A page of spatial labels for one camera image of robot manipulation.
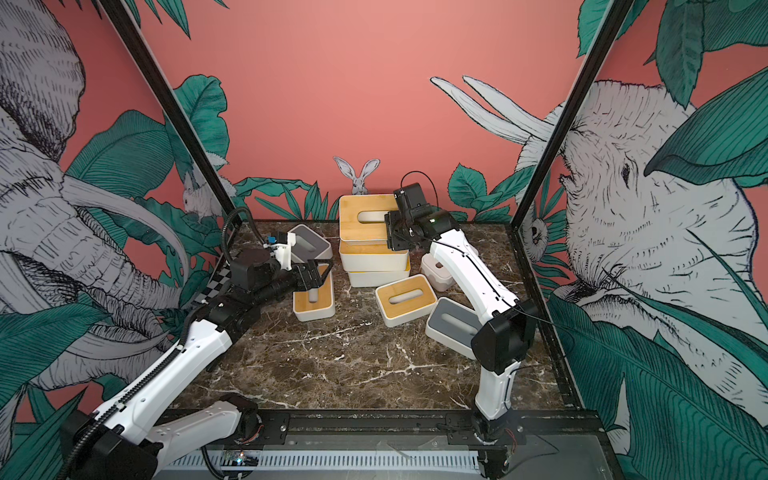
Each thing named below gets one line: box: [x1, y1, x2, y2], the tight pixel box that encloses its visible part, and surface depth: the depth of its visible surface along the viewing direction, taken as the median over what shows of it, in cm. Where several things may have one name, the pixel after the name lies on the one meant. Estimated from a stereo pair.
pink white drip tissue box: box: [420, 253, 455, 293], surface depth 98 cm
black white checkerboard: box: [192, 259, 231, 305], surface depth 98 cm
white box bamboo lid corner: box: [339, 194, 409, 261], surface depth 83 cm
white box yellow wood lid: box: [341, 256, 410, 287], surface depth 96 cm
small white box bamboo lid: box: [375, 274, 438, 327], surface depth 96 cm
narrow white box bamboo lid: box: [293, 264, 335, 322], surface depth 92 cm
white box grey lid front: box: [426, 296, 483, 360], surface depth 92 cm
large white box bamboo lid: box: [339, 240, 409, 271], surface depth 91 cm
